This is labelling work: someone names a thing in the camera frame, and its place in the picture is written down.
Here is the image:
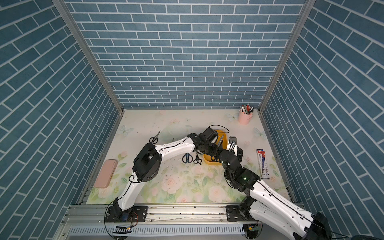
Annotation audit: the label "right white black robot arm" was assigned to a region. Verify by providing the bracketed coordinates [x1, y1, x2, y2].
[218, 137, 332, 240]

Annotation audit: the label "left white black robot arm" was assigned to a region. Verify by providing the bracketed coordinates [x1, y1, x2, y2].
[105, 127, 220, 222]

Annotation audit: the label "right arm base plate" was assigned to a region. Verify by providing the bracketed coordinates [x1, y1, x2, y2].
[226, 205, 262, 222]

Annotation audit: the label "pink pen holder cup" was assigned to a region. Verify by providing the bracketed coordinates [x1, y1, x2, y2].
[238, 105, 254, 125]

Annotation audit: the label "small black scissors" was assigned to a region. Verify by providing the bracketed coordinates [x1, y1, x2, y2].
[149, 131, 161, 145]

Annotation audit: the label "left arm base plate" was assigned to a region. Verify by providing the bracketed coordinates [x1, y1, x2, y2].
[105, 206, 148, 224]

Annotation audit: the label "pink pencil case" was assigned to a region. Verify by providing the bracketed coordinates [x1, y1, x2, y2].
[94, 159, 118, 189]

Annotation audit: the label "aluminium front rail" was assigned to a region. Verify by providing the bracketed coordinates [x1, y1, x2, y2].
[61, 203, 310, 226]

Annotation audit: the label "floral table mat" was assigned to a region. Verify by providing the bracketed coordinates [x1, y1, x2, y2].
[87, 110, 289, 205]

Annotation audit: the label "thin black scissors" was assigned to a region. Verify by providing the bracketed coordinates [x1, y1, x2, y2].
[193, 152, 203, 165]

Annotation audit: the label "dark blue handled scissors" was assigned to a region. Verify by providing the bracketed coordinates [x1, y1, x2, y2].
[182, 153, 194, 164]

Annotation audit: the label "pencil box white blue red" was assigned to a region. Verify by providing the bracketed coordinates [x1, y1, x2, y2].
[257, 149, 271, 179]

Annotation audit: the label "yellow plastic storage box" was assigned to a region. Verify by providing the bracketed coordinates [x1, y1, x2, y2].
[203, 130, 228, 165]

